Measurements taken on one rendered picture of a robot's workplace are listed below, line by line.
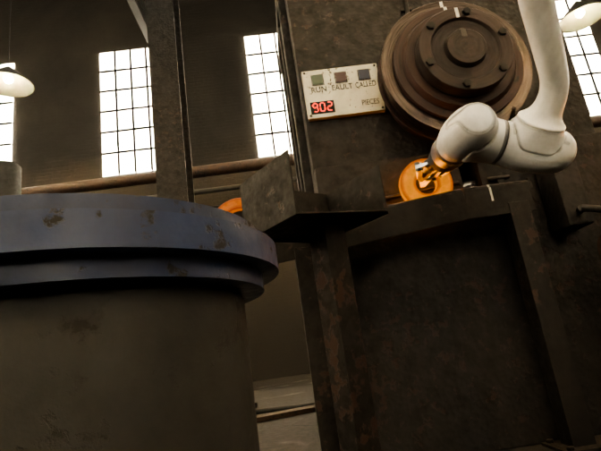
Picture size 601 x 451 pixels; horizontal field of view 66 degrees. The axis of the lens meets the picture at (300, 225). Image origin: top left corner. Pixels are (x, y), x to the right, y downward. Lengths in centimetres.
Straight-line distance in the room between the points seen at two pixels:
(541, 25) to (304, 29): 95
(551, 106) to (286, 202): 59
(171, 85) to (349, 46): 305
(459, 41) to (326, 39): 48
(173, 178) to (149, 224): 393
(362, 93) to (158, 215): 140
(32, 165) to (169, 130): 502
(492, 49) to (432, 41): 18
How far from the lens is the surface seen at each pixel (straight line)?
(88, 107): 921
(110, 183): 762
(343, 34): 179
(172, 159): 428
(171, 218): 29
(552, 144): 114
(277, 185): 96
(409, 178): 140
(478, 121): 106
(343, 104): 161
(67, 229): 27
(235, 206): 136
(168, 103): 454
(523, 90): 163
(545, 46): 108
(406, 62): 152
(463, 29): 156
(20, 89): 781
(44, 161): 908
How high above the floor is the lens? 33
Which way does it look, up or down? 15 degrees up
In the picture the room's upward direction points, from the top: 8 degrees counter-clockwise
